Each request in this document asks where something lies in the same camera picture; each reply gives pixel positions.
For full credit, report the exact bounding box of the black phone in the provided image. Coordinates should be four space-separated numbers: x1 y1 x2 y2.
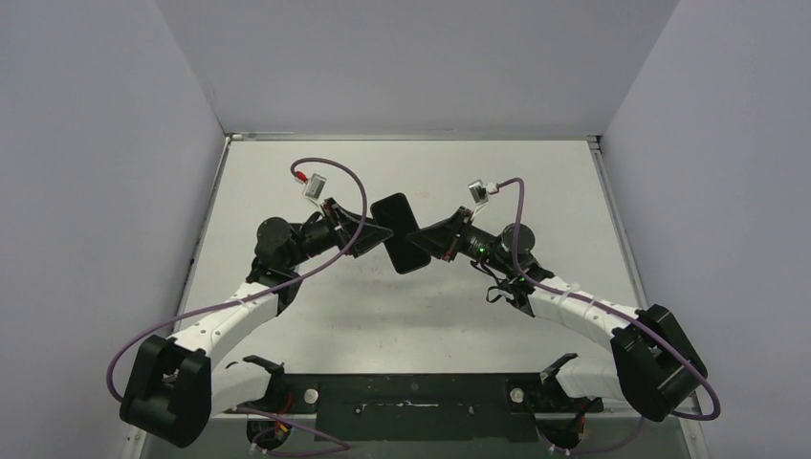
370 192 431 274

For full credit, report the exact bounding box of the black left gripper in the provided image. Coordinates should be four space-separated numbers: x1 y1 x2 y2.
285 198 393 269

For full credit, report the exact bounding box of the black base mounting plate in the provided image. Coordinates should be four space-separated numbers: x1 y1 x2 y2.
243 356 604 449

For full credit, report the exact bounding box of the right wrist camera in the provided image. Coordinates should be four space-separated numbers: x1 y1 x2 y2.
468 180 490 207

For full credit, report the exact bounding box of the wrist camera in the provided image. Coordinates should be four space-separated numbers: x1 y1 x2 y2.
302 173 327 203
468 180 490 207

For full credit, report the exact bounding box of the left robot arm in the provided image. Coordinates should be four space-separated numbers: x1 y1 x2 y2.
119 198 394 448

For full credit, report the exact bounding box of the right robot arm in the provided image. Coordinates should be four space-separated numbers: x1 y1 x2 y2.
405 208 708 422

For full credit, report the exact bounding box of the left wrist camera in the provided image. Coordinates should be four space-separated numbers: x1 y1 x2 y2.
302 173 327 203

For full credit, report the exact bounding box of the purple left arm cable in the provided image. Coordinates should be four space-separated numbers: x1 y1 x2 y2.
105 157 369 458

